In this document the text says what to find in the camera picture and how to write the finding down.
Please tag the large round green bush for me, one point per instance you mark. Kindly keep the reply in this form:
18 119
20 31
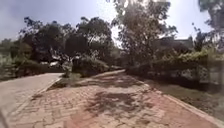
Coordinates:
88 66

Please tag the group of dark trees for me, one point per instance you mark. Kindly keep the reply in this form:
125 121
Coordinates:
80 40

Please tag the brick paved path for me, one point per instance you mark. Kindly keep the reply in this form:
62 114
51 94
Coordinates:
113 106

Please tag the grass strip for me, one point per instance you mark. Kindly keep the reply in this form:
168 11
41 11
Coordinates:
71 80

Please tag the tall leafy tree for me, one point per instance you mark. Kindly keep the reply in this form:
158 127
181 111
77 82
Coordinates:
143 30

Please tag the building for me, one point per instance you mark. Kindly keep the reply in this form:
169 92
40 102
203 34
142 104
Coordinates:
175 44

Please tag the long green hedge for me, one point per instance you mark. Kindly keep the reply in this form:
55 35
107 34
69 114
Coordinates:
180 68

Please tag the low green hedge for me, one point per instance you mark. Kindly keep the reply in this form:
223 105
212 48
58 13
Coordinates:
28 67

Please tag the bare dirt ground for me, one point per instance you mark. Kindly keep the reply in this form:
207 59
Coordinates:
196 100

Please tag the pale paved road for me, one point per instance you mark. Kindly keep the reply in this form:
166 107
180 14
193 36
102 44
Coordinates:
20 88

